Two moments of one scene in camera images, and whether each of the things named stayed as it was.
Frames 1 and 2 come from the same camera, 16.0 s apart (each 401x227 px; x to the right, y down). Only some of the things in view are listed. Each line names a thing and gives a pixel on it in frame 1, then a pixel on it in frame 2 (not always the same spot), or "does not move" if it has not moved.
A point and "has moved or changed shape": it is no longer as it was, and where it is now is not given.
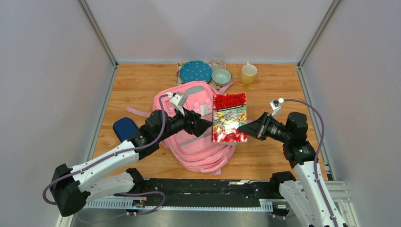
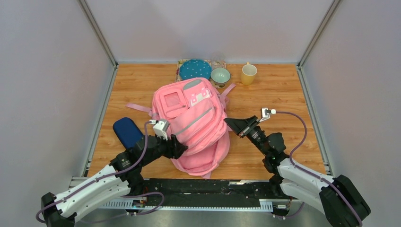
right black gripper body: x=276 y=131 to x=256 y=136
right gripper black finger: x=257 y=128 to x=239 y=124
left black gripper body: x=178 y=124 to x=163 y=148
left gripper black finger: x=198 y=126 to x=177 y=148
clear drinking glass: x=218 y=61 does not move
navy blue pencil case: x=125 y=127 does not move
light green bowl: x=221 y=76 does not move
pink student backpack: x=199 y=152 has moved or changed shape
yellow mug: x=248 y=73 does not move
